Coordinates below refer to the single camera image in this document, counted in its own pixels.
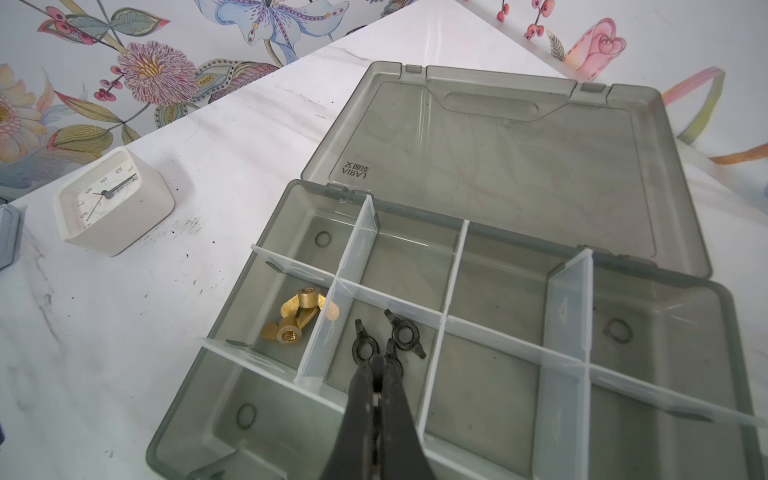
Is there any white square clock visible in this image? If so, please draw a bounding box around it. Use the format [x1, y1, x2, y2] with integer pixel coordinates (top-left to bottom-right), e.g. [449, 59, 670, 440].
[53, 147, 175, 257]

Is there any brass wing nut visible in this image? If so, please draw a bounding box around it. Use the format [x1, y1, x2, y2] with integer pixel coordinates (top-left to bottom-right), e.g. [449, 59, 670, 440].
[260, 307, 321, 345]
[280, 287, 327, 318]

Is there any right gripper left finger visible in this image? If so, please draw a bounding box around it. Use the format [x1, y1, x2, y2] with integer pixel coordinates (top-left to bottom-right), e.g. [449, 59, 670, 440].
[320, 356, 377, 479]

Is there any grey plastic organizer box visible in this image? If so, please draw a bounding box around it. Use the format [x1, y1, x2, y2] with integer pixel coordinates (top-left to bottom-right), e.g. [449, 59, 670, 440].
[146, 61, 767, 479]

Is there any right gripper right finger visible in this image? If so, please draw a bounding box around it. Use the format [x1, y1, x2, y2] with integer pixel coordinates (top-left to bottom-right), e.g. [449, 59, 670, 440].
[377, 356, 435, 479]

